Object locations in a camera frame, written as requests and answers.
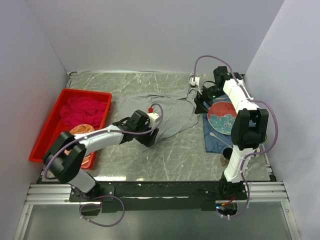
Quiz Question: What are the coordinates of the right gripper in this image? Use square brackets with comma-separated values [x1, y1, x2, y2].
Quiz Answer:
[193, 83, 226, 115]

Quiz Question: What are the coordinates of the grey t-shirt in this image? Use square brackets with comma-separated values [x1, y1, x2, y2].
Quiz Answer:
[115, 87, 198, 143]

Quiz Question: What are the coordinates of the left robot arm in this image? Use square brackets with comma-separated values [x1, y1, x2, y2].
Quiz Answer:
[43, 110, 164, 201]

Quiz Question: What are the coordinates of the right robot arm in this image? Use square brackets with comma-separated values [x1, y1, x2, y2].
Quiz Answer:
[189, 66, 269, 200]

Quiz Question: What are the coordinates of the red blue decorated plate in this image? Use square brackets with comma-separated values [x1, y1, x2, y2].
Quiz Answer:
[207, 101, 237, 135]

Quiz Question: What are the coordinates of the silver spoon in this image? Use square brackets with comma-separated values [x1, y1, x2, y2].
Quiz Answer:
[209, 132, 233, 148]

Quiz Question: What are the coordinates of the blue placemat cloth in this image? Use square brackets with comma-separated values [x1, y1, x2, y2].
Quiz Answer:
[203, 95, 233, 154]

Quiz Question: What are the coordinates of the small black cup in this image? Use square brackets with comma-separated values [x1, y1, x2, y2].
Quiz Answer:
[220, 147, 233, 167]

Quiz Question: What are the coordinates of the orange white patterned cloth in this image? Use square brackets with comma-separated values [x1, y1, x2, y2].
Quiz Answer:
[69, 124, 95, 166]

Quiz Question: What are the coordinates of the crimson red garment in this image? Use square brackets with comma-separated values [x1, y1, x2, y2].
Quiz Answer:
[59, 96, 106, 128]

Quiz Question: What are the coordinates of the red plastic bin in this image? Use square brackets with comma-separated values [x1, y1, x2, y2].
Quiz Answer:
[29, 88, 113, 163]

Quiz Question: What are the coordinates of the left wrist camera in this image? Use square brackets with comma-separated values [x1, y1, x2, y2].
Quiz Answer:
[147, 107, 160, 125]

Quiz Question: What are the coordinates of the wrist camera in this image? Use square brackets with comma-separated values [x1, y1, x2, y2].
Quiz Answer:
[147, 107, 160, 125]
[189, 75, 200, 88]

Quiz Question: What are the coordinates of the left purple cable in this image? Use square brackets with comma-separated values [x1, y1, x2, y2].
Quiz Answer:
[43, 102, 165, 228]

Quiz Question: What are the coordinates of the purple cable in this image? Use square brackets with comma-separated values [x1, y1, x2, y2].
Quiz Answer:
[43, 102, 165, 228]
[193, 54, 279, 220]

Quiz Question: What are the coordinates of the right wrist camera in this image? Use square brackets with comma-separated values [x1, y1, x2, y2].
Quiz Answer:
[189, 75, 200, 88]

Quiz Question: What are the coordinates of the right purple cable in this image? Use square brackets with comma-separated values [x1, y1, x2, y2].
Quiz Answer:
[193, 54, 279, 220]

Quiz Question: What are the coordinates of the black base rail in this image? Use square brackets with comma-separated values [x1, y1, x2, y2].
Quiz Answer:
[69, 178, 248, 213]

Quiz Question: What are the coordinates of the aluminium frame rail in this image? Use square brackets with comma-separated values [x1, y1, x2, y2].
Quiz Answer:
[24, 182, 289, 205]

